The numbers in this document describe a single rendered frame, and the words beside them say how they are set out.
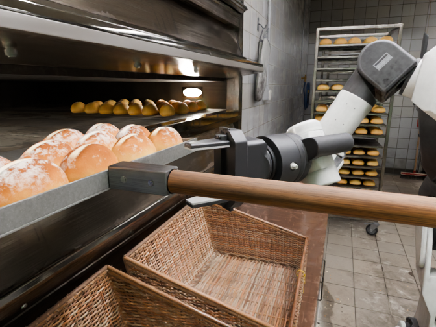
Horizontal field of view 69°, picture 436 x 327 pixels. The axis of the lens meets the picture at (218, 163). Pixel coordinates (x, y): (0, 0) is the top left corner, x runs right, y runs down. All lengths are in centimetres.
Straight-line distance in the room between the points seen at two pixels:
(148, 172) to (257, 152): 17
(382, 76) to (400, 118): 455
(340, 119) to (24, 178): 70
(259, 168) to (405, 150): 503
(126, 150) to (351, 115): 56
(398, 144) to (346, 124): 460
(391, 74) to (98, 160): 67
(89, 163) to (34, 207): 11
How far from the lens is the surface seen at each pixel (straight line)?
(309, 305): 124
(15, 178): 39
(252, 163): 48
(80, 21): 64
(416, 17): 546
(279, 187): 36
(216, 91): 195
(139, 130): 68
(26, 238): 77
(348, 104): 86
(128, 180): 43
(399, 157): 549
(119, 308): 98
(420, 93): 83
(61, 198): 40
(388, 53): 87
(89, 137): 59
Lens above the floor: 132
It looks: 14 degrees down
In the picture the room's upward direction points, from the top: straight up
